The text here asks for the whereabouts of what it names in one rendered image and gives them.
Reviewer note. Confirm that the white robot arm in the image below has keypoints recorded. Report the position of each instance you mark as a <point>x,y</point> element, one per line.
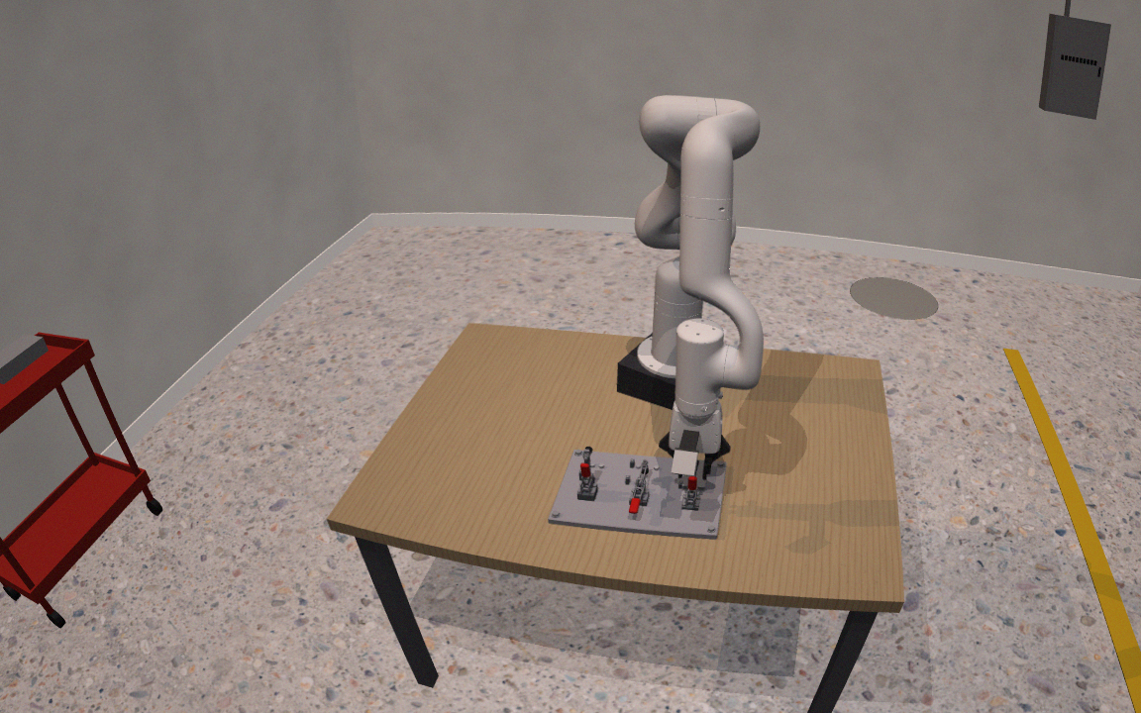
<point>702,196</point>

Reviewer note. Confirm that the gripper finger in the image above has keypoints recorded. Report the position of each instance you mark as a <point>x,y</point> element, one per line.
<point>664,444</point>
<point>710,458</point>

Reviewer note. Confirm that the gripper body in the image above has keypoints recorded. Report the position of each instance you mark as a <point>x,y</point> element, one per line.
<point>708,425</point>

